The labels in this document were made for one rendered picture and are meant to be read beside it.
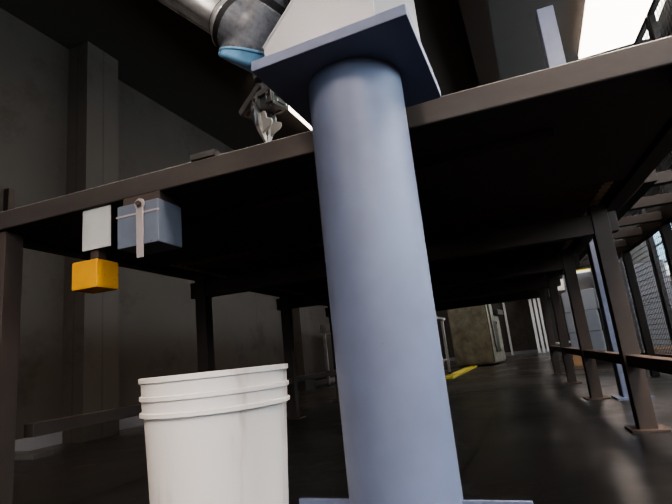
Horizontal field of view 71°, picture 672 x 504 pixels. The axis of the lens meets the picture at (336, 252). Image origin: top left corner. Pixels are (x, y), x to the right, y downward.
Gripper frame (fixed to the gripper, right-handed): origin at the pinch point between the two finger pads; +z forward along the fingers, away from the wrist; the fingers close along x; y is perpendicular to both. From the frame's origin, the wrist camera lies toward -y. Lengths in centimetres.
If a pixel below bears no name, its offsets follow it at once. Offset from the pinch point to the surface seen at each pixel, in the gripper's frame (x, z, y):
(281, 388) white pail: -21, 70, 21
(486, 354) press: 659, 68, -214
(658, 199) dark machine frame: 193, 1, 80
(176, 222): -18.4, 23.6, -18.2
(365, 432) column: -32, 76, 49
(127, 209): -28.9, 19.9, -24.9
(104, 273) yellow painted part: -30, 35, -36
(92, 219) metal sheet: -32, 19, -40
